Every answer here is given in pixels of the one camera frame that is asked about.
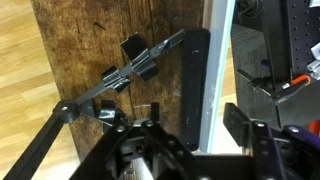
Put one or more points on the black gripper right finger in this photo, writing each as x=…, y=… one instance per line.
x=236, y=123

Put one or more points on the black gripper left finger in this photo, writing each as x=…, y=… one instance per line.
x=155, y=113

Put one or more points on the white glass board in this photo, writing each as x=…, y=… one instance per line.
x=216, y=66

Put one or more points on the small dark wooden table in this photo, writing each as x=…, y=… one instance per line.
x=83, y=50

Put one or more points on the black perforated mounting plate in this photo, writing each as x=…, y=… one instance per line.
x=300, y=33

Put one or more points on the black duct tape strip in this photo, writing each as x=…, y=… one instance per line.
x=108, y=111
x=133, y=45
x=115, y=80

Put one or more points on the silver aluminium profile bracket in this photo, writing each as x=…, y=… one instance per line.
x=315, y=66

